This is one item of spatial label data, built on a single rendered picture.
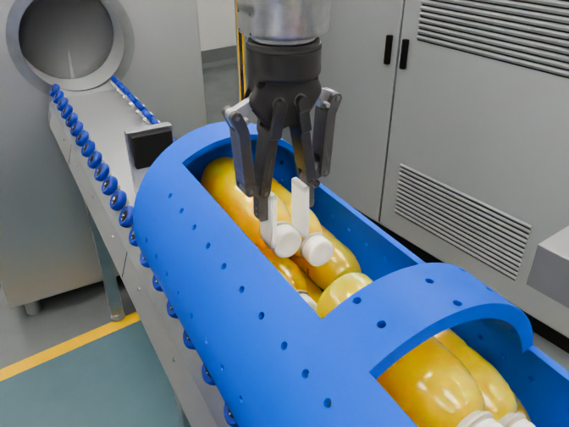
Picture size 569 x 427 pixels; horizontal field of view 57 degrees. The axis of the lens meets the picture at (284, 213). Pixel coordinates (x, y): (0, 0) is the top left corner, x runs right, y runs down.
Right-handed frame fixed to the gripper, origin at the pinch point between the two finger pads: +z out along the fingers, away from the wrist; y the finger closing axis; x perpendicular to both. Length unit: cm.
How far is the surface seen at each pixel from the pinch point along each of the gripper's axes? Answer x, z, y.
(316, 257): -0.3, 8.4, -4.9
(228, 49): -466, 102, -194
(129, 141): -60, 13, 4
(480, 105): -81, 34, -130
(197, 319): 4.5, 7.1, 13.3
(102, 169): -68, 21, 9
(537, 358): 26.4, 6.9, -13.5
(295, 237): 0.9, 3.2, -1.0
